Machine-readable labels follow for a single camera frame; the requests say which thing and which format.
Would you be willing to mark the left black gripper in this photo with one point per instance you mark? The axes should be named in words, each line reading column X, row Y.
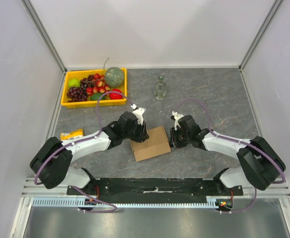
column 143, row 135

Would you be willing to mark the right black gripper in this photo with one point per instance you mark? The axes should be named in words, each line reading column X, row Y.
column 175, row 136

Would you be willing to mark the brown cardboard box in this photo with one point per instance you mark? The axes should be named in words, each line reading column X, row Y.
column 157, row 144

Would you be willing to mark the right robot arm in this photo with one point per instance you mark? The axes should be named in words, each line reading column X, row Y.
column 260, row 165

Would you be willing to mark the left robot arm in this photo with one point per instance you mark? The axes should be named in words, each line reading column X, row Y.
column 51, row 164

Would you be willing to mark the red tomato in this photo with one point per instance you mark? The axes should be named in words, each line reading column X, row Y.
column 115, row 94

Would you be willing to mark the green avocado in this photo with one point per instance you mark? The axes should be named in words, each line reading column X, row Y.
column 97, row 96

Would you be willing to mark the yellow snack packet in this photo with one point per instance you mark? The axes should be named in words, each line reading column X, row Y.
column 72, row 135

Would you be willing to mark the red cherry bunch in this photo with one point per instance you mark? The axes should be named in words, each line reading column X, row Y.
column 94, row 83

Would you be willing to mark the clear glass bottle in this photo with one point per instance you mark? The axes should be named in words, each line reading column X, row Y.
column 160, row 88

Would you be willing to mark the green netted melon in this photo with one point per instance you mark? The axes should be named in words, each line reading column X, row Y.
column 114, row 77

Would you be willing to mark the dark purple grape bunch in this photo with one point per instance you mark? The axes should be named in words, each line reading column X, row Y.
column 76, row 94

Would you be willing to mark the green apple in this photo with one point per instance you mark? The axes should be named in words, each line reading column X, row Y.
column 74, row 83

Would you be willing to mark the yellow plastic bin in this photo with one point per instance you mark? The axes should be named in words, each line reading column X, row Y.
column 79, row 74

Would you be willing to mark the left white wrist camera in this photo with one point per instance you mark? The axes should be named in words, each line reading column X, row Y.
column 138, row 112

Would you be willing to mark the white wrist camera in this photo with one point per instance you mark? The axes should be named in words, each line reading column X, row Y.
column 138, row 112
column 176, row 117

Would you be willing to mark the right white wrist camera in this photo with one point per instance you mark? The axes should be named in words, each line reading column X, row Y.
column 176, row 117

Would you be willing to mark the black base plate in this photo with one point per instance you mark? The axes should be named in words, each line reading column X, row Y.
column 158, row 190

